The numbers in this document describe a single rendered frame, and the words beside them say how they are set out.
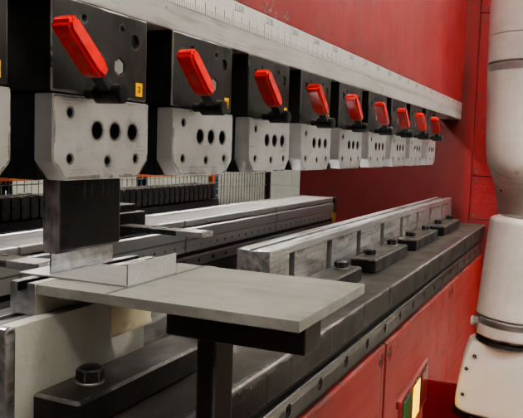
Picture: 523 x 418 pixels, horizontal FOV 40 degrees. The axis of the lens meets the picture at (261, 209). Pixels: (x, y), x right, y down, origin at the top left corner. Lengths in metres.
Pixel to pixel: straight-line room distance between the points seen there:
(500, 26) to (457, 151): 1.85
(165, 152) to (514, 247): 0.44
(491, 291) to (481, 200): 1.83
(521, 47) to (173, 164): 0.44
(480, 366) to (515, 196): 0.23
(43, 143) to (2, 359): 0.19
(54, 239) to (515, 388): 0.60
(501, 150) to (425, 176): 1.88
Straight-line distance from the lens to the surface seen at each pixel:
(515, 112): 0.93
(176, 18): 0.84
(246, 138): 0.99
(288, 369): 0.92
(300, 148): 1.18
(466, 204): 2.78
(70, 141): 0.67
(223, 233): 1.55
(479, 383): 0.99
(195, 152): 0.86
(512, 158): 0.93
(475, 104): 2.79
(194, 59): 0.79
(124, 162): 0.74
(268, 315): 0.57
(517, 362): 0.98
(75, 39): 0.63
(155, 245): 1.32
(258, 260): 1.14
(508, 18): 0.95
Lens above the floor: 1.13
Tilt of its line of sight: 5 degrees down
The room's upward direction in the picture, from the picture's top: 2 degrees clockwise
